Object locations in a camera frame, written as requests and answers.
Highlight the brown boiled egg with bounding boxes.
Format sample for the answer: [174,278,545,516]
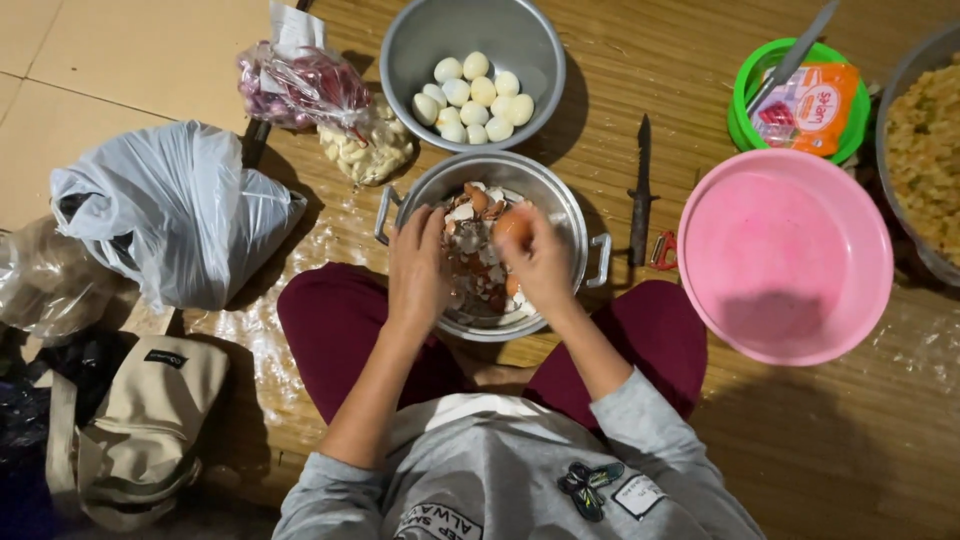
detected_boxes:
[491,208,535,252]

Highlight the yellow cooked food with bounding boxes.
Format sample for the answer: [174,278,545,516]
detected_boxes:
[885,54,960,267]

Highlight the plastic bag of shallots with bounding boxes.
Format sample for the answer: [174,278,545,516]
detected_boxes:
[237,40,374,133]

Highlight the large metal bowl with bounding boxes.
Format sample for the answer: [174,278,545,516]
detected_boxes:
[875,21,960,288]

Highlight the white paper slip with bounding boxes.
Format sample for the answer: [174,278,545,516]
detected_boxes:
[267,0,328,63]

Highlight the plastic bag of garlic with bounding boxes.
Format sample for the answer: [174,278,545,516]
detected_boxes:
[316,103,416,188]

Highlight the orange seasoning packet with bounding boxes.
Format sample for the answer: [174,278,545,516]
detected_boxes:
[751,61,861,158]

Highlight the metal pot with handles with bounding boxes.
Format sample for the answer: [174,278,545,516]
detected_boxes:
[373,150,613,344]

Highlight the person's left hand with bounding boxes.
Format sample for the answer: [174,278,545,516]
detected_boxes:
[385,204,456,332]

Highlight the clear plastic bag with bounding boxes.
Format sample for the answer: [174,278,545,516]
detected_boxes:
[0,216,125,348]

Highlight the woven bamboo mat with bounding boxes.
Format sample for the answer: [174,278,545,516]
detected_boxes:
[168,0,960,540]

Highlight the round metal bowl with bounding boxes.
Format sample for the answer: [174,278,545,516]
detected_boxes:
[379,0,567,154]

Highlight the grey-handled knife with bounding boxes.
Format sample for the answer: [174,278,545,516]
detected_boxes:
[745,0,840,118]

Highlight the beige fabric bag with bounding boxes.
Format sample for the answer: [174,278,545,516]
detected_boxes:
[43,334,231,534]

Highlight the white plastic bag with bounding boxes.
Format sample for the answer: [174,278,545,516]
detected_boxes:
[49,120,309,313]

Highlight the dark blue cloth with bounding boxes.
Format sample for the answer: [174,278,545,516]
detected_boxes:
[0,327,114,540]

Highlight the heap of eggshells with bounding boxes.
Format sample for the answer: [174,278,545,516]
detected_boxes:
[441,181,538,318]

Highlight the person's right hand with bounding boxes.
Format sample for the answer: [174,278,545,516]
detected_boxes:
[493,201,579,321]

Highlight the person's maroon trousers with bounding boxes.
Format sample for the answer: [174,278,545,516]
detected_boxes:
[276,261,709,436]

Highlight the pile of peeled white eggs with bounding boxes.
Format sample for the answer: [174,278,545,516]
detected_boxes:
[411,51,536,146]

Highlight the green plastic bowl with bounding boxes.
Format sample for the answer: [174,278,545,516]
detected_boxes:
[726,37,872,166]

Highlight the dark knife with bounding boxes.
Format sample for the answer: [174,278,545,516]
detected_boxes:
[627,113,662,268]

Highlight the person's grey sweatshirt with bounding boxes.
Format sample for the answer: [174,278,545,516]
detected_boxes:
[271,366,768,540]

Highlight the red peeler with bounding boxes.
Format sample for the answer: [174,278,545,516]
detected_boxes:
[648,230,680,272]

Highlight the pink plastic basin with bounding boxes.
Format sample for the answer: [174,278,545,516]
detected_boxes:
[676,147,896,368]

